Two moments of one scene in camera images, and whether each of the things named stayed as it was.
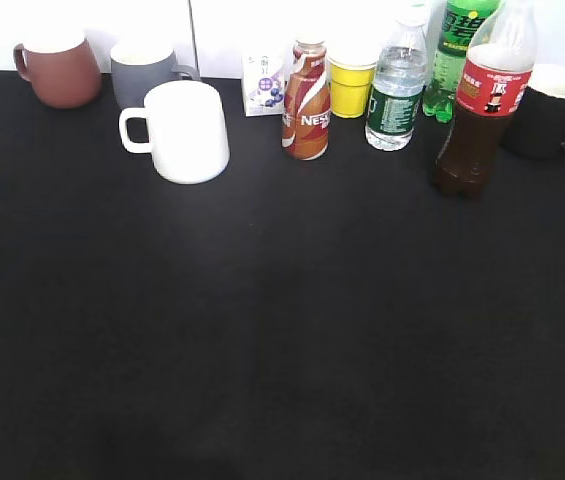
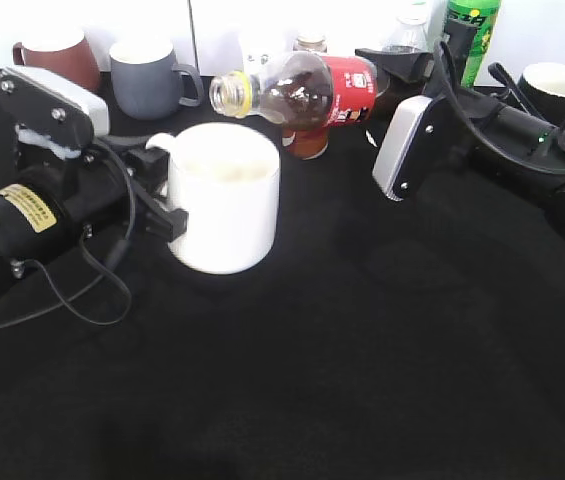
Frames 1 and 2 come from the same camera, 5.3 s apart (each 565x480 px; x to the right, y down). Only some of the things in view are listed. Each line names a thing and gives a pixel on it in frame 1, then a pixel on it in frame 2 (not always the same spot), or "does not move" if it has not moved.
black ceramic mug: (546, 115) does not move
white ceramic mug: (186, 131) → (225, 176)
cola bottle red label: (493, 82) → (307, 89)
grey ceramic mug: (138, 66) does not move
